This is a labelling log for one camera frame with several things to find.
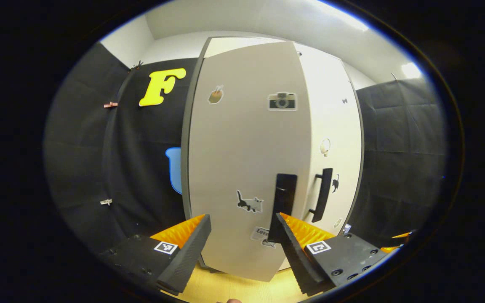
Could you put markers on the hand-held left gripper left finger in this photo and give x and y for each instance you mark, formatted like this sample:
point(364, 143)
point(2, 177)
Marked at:
point(187, 256)

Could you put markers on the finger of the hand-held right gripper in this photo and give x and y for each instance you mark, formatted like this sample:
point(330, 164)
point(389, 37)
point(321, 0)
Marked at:
point(402, 234)

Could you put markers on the black backdrop cloth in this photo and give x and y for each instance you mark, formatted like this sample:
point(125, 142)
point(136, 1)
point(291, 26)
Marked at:
point(99, 147)
point(402, 160)

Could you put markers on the white shoe cabinet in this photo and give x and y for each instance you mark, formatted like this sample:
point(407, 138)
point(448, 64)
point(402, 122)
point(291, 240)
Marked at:
point(185, 147)

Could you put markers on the black cloth clip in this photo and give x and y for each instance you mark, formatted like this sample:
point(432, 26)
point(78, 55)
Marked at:
point(137, 65)

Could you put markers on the silver cloth clip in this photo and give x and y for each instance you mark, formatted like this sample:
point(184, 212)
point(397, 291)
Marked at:
point(106, 202)

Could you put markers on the pink cloth clip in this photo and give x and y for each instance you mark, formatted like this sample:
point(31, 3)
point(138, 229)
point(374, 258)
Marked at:
point(110, 104)

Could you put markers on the white shoe cabinet door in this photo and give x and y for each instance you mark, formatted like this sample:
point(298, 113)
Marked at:
point(335, 122)
point(242, 147)

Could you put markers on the ceiling light panel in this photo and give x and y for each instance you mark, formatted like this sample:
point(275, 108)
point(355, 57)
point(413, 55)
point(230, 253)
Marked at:
point(411, 70)

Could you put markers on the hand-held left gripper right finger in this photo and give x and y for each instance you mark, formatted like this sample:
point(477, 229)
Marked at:
point(295, 256)

